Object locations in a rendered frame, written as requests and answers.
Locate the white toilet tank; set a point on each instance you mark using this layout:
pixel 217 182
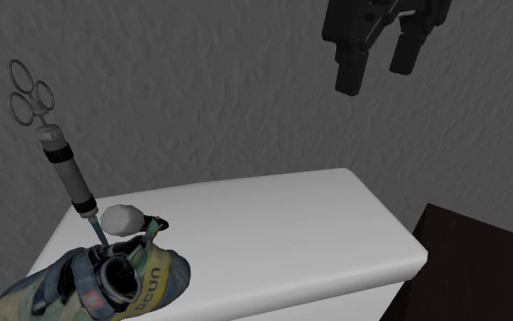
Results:
pixel 282 231

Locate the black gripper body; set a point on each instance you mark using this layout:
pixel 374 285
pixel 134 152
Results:
pixel 362 17

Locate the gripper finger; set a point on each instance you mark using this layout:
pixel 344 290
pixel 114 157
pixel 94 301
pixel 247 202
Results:
pixel 409 49
pixel 351 71

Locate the blue and yellow climbing shoe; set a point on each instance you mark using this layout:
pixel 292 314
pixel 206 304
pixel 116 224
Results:
pixel 118 284

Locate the white faceted ball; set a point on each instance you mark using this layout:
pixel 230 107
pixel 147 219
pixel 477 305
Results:
pixel 122 220

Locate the dark robot stand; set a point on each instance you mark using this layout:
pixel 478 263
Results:
pixel 473 271

